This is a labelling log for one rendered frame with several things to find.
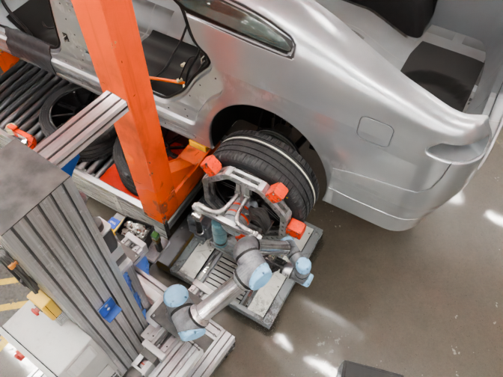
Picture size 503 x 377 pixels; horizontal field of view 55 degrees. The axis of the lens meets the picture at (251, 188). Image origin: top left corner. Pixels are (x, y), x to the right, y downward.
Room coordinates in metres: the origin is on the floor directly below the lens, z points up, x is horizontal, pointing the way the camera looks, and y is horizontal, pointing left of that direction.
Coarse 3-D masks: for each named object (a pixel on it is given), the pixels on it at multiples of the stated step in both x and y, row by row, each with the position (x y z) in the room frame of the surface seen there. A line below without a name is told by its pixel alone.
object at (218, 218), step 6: (192, 204) 1.39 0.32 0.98; (198, 210) 1.36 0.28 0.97; (210, 216) 1.32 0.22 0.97; (216, 216) 1.32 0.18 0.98; (222, 216) 1.32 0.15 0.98; (222, 222) 1.28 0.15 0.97; (228, 222) 1.28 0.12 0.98; (234, 222) 1.28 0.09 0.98; (234, 228) 1.25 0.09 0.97; (246, 234) 1.21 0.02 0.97; (258, 234) 1.21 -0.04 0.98
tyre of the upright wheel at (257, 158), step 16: (224, 144) 1.73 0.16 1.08; (240, 144) 1.66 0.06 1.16; (256, 144) 1.65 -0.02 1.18; (272, 144) 1.65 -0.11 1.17; (224, 160) 1.60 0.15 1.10; (240, 160) 1.55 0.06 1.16; (256, 160) 1.54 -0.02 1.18; (272, 160) 1.55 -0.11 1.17; (288, 160) 1.57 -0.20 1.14; (304, 160) 1.60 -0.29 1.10; (272, 176) 1.46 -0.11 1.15; (288, 176) 1.48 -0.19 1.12; (304, 176) 1.52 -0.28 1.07; (288, 192) 1.41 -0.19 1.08; (304, 192) 1.45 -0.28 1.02; (304, 208) 1.39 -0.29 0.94; (256, 224) 1.49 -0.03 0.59
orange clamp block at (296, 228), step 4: (292, 220) 1.35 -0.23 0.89; (296, 220) 1.35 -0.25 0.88; (288, 224) 1.32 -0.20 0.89; (292, 224) 1.32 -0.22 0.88; (296, 224) 1.32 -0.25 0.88; (300, 224) 1.32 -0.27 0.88; (304, 224) 1.32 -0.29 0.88; (288, 228) 1.30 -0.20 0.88; (292, 228) 1.30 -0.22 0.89; (296, 228) 1.30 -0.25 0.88; (300, 228) 1.30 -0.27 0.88; (304, 228) 1.30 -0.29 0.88; (288, 232) 1.30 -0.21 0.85; (292, 232) 1.29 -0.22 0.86; (296, 232) 1.28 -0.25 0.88; (300, 232) 1.28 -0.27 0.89; (304, 232) 1.31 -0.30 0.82; (296, 236) 1.27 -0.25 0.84; (300, 236) 1.27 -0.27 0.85
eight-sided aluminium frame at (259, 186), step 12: (228, 168) 1.53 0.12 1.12; (204, 180) 1.56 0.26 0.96; (216, 180) 1.53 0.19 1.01; (240, 180) 1.45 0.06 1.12; (252, 180) 1.46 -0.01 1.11; (204, 192) 1.57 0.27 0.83; (264, 192) 1.39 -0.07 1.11; (216, 204) 1.55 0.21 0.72; (276, 204) 1.36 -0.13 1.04; (288, 216) 1.33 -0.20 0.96; (252, 228) 1.46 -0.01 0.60; (276, 228) 1.40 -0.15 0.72
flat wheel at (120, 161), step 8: (168, 136) 2.42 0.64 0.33; (176, 136) 2.30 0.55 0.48; (120, 144) 2.20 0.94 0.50; (168, 144) 2.22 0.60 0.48; (184, 144) 2.38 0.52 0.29; (112, 152) 2.14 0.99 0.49; (120, 152) 2.13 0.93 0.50; (168, 152) 2.15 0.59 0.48; (120, 160) 2.06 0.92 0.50; (120, 168) 1.99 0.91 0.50; (128, 168) 1.98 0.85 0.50; (120, 176) 2.01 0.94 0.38; (128, 176) 1.92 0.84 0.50; (128, 184) 1.93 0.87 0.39; (136, 192) 1.90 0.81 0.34
